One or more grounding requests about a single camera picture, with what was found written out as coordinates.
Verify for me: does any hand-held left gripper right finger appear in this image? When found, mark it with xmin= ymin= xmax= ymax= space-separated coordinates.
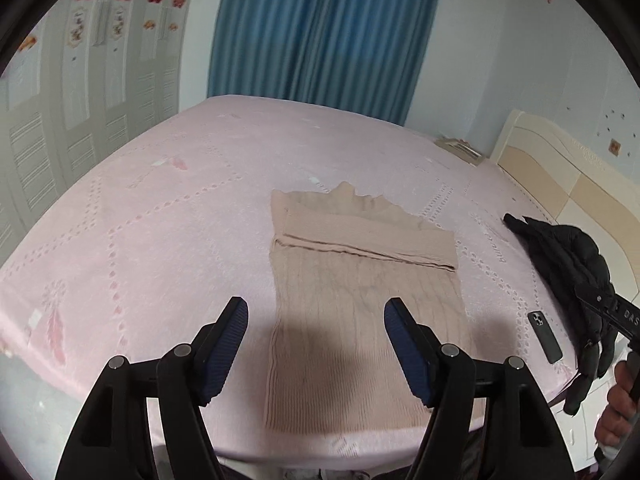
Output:
xmin=384 ymin=297 xmax=576 ymax=480

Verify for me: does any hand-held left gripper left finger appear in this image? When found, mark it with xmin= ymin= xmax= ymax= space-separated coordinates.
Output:
xmin=55 ymin=297 xmax=249 ymax=480

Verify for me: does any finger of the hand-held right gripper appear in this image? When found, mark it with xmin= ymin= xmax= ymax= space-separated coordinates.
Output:
xmin=574 ymin=284 xmax=621 ymax=328

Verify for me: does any beige knit sweater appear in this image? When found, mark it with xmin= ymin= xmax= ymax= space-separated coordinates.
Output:
xmin=263 ymin=181 xmax=488 ymax=431

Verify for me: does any person's right hand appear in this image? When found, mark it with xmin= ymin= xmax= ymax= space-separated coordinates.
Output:
xmin=594 ymin=351 xmax=640 ymax=461

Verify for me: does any black puffer jacket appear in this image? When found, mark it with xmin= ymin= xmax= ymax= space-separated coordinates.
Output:
xmin=502 ymin=212 xmax=617 ymax=416

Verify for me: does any black smartphone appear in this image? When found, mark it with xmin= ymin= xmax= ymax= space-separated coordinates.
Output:
xmin=527 ymin=310 xmax=564 ymax=365

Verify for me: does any cream bed headboard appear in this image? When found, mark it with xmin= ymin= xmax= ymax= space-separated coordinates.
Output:
xmin=487 ymin=109 xmax=640 ymax=303

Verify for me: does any pink bed blanket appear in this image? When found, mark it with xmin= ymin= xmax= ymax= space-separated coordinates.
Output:
xmin=0 ymin=94 xmax=581 ymax=473

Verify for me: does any white wardrobe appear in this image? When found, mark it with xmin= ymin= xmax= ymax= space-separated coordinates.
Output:
xmin=0 ymin=0 xmax=201 ymax=263

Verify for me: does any blue curtain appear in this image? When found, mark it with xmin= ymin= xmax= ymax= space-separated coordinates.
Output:
xmin=206 ymin=0 xmax=447 ymax=126

